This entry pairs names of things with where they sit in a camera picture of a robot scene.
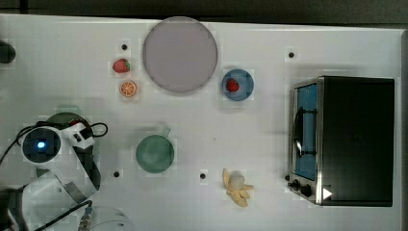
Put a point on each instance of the red plush ketchup bottle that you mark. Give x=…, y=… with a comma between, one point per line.
x=75, y=121

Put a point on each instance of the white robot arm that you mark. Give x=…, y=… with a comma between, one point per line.
x=67, y=175

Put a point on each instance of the strawberry in bowl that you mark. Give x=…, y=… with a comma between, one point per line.
x=232, y=85

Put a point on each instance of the blue bowl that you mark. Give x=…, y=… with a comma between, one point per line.
x=244, y=79

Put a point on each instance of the green mug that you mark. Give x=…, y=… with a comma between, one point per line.
x=155, y=153

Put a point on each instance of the large grey plate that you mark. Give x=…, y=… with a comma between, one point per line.
x=180, y=54

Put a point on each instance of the peeled banana toy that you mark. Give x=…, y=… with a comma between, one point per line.
x=236, y=187

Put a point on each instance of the orange slice toy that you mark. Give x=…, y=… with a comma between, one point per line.
x=128, y=89

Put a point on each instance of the strawberry on table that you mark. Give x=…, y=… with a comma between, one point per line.
x=121, y=66

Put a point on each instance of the black toaster oven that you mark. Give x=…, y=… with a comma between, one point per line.
x=342, y=141

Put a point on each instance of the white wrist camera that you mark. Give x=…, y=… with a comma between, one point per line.
x=78, y=136

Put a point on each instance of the black cylinder post far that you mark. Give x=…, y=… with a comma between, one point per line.
x=7, y=52

